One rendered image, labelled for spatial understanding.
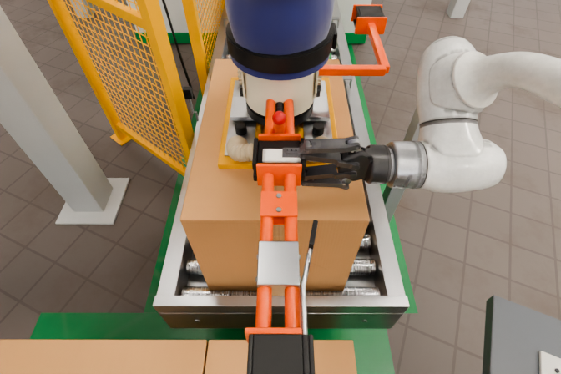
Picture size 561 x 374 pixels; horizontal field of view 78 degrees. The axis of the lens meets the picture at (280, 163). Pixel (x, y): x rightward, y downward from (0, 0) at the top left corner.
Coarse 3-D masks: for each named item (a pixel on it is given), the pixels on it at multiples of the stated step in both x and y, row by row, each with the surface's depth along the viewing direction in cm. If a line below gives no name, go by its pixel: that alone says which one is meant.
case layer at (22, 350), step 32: (0, 352) 92; (32, 352) 92; (64, 352) 92; (96, 352) 92; (128, 352) 92; (160, 352) 92; (192, 352) 92; (224, 352) 92; (320, 352) 92; (352, 352) 92
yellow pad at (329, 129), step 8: (328, 80) 101; (320, 88) 97; (328, 88) 98; (320, 96) 95; (328, 96) 96; (328, 104) 94; (304, 128) 87; (312, 128) 87; (320, 128) 84; (328, 128) 87; (304, 136) 85; (312, 136) 85; (328, 136) 85; (336, 136) 86; (336, 168) 81
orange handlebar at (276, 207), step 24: (336, 72) 84; (360, 72) 84; (384, 72) 84; (288, 120) 72; (264, 192) 60; (288, 192) 60; (264, 216) 57; (288, 216) 57; (264, 240) 54; (288, 240) 54; (264, 288) 49; (288, 288) 49; (264, 312) 47; (288, 312) 47
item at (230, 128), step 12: (228, 96) 96; (240, 96) 94; (228, 108) 93; (228, 120) 90; (228, 132) 86; (240, 132) 84; (252, 132) 86; (228, 156) 82; (228, 168) 81; (240, 168) 81
